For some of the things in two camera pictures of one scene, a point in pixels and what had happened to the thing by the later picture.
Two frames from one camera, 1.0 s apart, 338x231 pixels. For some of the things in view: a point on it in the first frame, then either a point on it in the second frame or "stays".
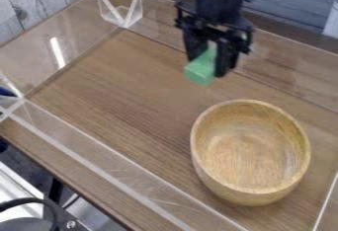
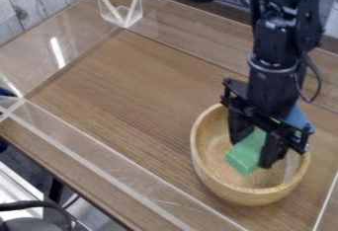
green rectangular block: x=201 y=69 to x=243 y=156
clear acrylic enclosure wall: x=92 y=87 stays
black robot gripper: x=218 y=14 to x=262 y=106
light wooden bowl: x=250 y=152 stays
